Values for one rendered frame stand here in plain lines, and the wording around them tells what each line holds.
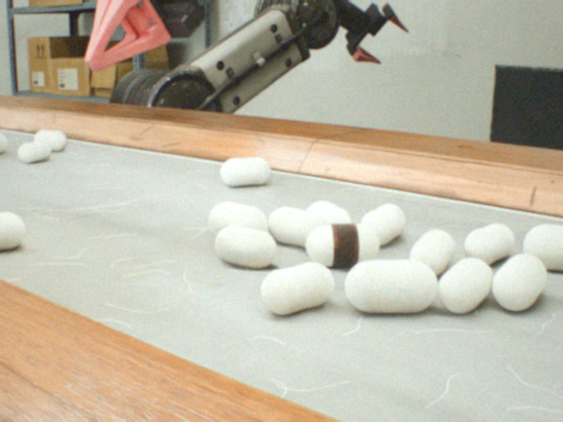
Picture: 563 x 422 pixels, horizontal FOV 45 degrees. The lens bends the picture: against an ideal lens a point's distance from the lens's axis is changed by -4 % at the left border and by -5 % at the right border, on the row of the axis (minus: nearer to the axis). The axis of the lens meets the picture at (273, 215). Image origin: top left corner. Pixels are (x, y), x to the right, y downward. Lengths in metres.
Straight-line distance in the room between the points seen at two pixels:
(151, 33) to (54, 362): 0.49
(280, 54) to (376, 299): 0.85
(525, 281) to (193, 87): 0.76
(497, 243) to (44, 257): 0.22
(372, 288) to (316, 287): 0.02
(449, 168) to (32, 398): 0.37
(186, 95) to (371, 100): 1.81
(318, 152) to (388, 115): 2.18
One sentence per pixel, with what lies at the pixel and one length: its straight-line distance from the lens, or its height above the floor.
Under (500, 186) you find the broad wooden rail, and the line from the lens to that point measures 0.47.
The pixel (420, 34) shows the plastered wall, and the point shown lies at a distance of 2.63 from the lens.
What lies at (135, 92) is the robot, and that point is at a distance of 1.01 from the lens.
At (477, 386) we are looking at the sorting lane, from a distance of 0.23.
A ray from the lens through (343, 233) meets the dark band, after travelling 0.33.
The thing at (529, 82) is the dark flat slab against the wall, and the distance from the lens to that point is 2.44.
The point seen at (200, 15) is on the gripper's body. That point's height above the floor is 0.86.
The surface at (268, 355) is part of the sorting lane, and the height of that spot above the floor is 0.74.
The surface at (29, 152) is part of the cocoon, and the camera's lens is 0.62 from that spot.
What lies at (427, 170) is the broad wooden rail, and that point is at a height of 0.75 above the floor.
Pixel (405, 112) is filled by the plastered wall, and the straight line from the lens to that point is 2.68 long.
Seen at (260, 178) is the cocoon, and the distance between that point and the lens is 0.50.
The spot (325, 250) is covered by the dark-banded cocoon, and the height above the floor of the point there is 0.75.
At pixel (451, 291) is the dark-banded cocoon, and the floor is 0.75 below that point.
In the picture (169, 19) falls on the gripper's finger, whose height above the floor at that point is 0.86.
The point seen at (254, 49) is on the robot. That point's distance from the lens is 1.07.
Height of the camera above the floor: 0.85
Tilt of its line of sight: 15 degrees down
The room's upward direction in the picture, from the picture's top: straight up
